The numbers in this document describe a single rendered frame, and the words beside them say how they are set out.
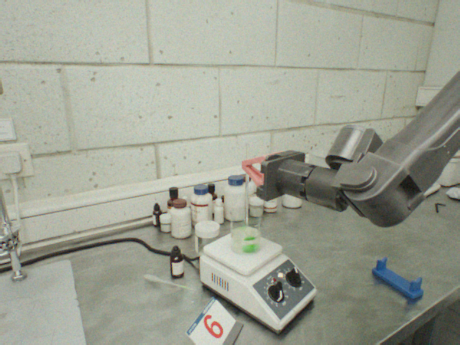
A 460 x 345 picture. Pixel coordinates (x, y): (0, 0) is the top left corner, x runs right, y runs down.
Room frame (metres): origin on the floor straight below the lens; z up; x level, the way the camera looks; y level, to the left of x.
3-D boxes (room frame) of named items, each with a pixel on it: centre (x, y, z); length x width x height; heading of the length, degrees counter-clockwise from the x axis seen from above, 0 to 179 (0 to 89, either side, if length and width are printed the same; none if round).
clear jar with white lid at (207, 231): (0.65, 0.05, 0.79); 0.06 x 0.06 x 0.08
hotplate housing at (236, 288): (0.52, -0.05, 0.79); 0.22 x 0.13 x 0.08; 46
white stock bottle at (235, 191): (0.87, -0.02, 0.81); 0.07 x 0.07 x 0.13
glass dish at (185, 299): (0.49, 0.08, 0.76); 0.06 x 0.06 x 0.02
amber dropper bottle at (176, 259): (0.58, 0.11, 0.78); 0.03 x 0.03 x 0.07
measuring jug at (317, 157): (1.11, -0.37, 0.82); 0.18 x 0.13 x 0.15; 157
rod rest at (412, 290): (0.54, -0.36, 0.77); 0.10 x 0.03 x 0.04; 25
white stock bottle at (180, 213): (0.76, 0.13, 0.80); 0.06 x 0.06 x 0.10
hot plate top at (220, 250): (0.54, -0.03, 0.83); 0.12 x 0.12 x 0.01; 46
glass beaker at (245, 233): (0.54, -0.03, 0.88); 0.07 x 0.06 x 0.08; 142
